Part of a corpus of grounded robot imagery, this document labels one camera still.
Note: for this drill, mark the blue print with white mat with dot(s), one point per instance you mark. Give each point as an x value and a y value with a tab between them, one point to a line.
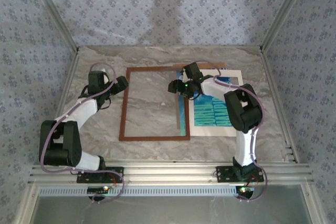
210	131

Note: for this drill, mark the brown wooden picture frame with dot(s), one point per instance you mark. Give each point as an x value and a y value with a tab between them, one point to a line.
155	138

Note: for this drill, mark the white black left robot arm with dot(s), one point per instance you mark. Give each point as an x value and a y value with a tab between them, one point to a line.
78	111

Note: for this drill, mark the floral patterned backdrop cloth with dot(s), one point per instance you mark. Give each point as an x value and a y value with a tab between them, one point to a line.
168	11

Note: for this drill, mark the small circuit board with LED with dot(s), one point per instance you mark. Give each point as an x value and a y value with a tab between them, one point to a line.
246	190
97	189

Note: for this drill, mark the grey metal panel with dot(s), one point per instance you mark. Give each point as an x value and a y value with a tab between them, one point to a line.
170	211

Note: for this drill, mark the aluminium table side rail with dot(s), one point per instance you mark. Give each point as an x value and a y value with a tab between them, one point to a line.
72	64
275	90

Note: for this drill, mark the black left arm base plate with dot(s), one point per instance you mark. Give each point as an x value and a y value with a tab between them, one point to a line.
115	173

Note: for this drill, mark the aluminium mounting rail beam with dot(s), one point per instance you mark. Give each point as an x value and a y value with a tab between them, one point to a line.
170	171

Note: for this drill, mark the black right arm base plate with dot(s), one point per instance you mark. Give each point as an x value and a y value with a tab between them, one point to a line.
225	174

